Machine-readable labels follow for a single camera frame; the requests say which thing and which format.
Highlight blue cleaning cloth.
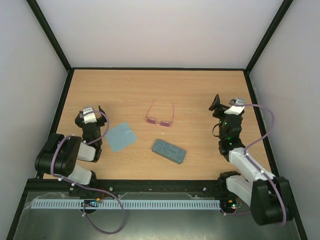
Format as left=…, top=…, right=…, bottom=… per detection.
left=105, top=122, right=137, bottom=153

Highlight pink sunglasses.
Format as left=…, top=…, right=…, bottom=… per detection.
left=145, top=100, right=175, bottom=128

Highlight grey-green glasses case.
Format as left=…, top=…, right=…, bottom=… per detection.
left=151, top=139, right=186, bottom=165

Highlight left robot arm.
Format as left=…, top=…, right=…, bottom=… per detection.
left=34, top=107, right=110, bottom=186

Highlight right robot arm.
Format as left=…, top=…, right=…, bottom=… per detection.
left=209, top=95, right=294, bottom=226

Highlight left circuit board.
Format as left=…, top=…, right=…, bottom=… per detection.
left=80, top=198, right=104, bottom=208

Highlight circuit board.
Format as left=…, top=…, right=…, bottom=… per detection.
left=220, top=197, right=243, bottom=214
left=80, top=198, right=104, bottom=208

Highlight right circuit board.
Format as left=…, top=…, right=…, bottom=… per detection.
left=220, top=197, right=243, bottom=214

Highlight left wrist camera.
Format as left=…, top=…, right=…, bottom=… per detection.
left=80, top=107, right=97, bottom=124

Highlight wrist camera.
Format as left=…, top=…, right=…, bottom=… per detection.
left=80, top=107, right=97, bottom=124
left=224, top=97, right=246, bottom=116

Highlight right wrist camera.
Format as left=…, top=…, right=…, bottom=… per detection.
left=224, top=97, right=246, bottom=116

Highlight black cage frame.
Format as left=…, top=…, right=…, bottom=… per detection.
left=7, top=0, right=293, bottom=240

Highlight black aluminium front rail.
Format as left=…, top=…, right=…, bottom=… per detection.
left=24, top=178, right=237, bottom=200

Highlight light blue cable duct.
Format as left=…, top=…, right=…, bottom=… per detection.
left=31, top=199, right=220, bottom=210

